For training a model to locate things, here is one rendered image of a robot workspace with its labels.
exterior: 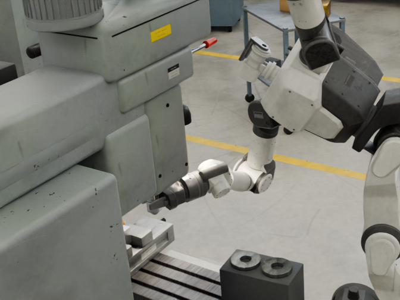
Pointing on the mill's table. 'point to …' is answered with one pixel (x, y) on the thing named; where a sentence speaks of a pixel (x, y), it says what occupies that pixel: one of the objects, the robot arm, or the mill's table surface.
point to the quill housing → (168, 137)
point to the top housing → (128, 37)
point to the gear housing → (155, 79)
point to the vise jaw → (140, 235)
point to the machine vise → (152, 249)
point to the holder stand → (261, 277)
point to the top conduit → (33, 52)
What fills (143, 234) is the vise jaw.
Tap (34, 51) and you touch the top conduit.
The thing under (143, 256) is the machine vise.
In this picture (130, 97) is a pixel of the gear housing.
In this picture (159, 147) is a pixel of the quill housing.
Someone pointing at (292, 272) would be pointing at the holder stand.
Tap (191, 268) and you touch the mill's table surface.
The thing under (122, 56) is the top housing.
